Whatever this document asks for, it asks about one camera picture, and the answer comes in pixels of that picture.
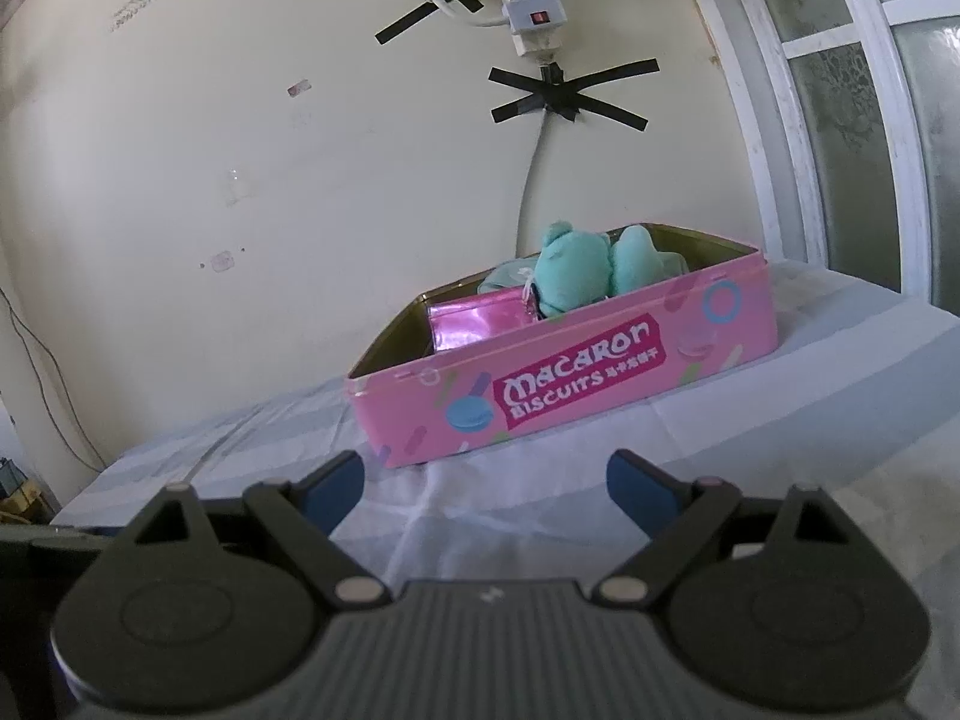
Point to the light green fabric pouch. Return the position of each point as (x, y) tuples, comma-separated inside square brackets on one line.
[(506, 276)]

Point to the yellow plastic object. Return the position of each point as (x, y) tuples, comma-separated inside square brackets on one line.
[(26, 499)]

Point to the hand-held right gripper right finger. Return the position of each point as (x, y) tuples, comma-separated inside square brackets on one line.
[(637, 491)]

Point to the white framed frosted window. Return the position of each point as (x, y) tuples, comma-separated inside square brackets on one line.
[(840, 90)]

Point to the pink biscuit tin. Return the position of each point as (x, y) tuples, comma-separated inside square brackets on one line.
[(675, 330)]

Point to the pink foil box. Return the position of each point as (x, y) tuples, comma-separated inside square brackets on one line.
[(472, 322)]

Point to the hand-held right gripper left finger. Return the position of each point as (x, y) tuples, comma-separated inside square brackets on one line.
[(334, 491)]

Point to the teal plush toy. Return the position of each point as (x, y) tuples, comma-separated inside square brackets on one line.
[(577, 270)]

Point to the striped pale blue bed sheet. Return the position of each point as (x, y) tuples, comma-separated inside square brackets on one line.
[(787, 420)]

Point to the black tape cross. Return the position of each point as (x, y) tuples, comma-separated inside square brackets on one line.
[(442, 0), (562, 97)]

